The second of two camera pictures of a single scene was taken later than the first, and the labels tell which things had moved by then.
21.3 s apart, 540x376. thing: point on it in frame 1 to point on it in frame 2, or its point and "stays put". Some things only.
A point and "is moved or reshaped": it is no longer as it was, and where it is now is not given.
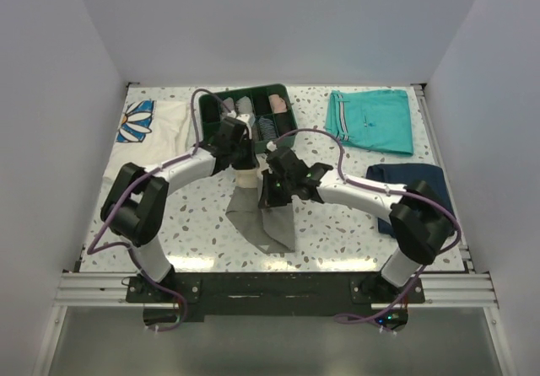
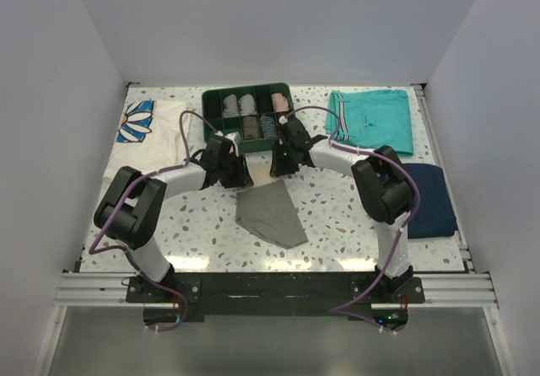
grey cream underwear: [270, 229] is moved or reshaped
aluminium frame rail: [95, 289] stays put
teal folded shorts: [377, 120] stays put
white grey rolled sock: [244, 105] stays put
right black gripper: [267, 199] to [278, 168]
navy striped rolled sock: [267, 128] stays put
